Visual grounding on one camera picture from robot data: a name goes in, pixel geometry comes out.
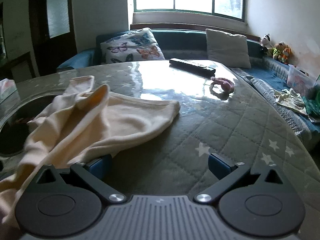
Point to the orange tiger plush toy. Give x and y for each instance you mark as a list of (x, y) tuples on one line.
[(286, 53)]

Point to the black remote control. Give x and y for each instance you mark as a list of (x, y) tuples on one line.
[(192, 65)]

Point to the butterfly print pillow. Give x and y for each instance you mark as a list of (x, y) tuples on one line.
[(132, 46)]

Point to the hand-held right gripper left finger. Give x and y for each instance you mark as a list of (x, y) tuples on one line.
[(100, 167)]

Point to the clear plastic container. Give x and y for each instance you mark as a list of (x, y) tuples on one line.
[(298, 78)]

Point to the green cloth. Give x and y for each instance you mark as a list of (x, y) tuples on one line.
[(312, 105)]

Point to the blue sofa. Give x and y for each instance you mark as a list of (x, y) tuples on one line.
[(267, 76)]

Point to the grey quilted star table cover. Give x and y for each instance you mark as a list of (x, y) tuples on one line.
[(225, 135)]

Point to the black round built-in cooktop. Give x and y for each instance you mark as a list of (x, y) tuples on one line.
[(15, 132)]

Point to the green and yellow plush toy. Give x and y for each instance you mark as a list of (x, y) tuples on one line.
[(276, 51)]

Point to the pale yellow cloth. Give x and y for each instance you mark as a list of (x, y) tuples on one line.
[(291, 101)]

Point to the tissue box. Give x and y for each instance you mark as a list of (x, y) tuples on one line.
[(6, 87)]

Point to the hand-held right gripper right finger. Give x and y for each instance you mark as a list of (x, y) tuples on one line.
[(218, 165)]

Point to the dark wooden cabinet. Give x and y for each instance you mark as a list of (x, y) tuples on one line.
[(22, 66)]

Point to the plain white pillow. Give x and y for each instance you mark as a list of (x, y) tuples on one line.
[(227, 47)]

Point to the cream knit garment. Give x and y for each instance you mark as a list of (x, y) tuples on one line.
[(120, 120)]

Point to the dark wooden door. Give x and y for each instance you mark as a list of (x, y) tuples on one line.
[(40, 30)]

